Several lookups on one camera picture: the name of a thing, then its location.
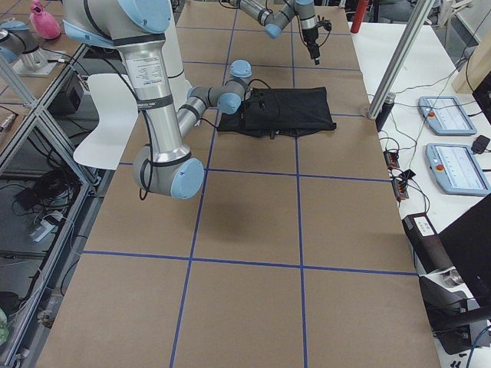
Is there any upper orange connector board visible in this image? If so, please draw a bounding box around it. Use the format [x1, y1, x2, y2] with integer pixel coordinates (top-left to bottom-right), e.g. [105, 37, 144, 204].
[384, 150, 400, 169]

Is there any black water bottle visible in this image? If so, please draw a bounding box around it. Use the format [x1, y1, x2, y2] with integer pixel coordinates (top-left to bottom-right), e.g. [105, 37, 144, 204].
[375, 92, 396, 132]

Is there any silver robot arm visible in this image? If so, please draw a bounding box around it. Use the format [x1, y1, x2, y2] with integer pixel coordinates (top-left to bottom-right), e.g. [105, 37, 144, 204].
[228, 0, 330, 65]
[63, 1, 252, 199]

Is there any aluminium frame post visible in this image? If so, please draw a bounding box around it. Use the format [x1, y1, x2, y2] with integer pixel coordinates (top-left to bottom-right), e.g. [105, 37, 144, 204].
[367, 0, 433, 120]

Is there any white plastic chair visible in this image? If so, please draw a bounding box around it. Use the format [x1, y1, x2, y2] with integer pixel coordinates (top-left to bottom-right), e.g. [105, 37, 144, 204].
[73, 74, 138, 170]

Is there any black box under table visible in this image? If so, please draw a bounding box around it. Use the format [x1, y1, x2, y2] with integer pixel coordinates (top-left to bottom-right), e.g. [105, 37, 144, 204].
[48, 74, 84, 116]

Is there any black monitor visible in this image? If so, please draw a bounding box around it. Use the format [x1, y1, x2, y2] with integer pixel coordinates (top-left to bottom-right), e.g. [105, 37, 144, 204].
[437, 82, 491, 304]

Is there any upper blue teach pendant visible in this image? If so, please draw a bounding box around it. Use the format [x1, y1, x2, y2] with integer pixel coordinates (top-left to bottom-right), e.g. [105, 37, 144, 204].
[418, 96, 477, 136]

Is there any lower blue teach pendant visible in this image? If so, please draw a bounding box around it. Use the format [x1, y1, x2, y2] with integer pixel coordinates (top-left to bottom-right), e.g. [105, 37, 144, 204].
[425, 143, 490, 197]

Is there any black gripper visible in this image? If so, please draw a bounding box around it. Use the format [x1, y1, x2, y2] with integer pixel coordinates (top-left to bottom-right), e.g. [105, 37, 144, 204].
[302, 27, 320, 65]

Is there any red cylinder bottle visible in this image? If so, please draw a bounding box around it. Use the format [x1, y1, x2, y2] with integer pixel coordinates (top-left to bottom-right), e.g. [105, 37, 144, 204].
[351, 0, 370, 34]

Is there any black printed t-shirt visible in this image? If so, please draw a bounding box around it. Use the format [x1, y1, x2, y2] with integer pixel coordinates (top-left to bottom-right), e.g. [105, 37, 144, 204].
[217, 87, 337, 139]

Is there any blue teach pendant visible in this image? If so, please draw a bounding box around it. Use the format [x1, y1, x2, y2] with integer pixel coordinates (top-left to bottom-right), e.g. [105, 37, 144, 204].
[425, 143, 490, 197]
[418, 96, 477, 136]

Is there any lower orange connector board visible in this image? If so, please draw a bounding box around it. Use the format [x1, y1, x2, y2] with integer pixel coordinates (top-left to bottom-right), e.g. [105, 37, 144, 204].
[390, 169, 415, 202]

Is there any orange connector board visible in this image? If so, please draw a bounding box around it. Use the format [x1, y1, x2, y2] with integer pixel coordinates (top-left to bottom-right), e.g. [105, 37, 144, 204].
[390, 169, 415, 202]
[384, 150, 400, 169]

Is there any pink plush toy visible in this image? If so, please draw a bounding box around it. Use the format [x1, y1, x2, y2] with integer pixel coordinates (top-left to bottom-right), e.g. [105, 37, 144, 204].
[29, 1, 61, 40]

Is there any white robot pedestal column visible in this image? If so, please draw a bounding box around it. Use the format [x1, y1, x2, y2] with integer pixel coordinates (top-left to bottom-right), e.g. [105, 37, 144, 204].
[164, 0, 206, 127]

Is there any brown paper table cover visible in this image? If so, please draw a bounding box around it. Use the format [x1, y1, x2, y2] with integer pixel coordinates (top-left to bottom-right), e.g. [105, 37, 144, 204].
[37, 2, 440, 367]

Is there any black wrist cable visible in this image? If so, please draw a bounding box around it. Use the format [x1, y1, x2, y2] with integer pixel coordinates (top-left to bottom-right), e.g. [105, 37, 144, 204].
[199, 78, 283, 130]

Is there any black computer mouse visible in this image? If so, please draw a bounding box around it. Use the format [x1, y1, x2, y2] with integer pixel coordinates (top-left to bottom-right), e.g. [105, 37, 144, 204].
[471, 135, 490, 154]

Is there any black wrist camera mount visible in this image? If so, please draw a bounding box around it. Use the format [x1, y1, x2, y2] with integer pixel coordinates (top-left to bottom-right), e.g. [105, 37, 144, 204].
[316, 16, 332, 32]
[245, 89, 268, 115]

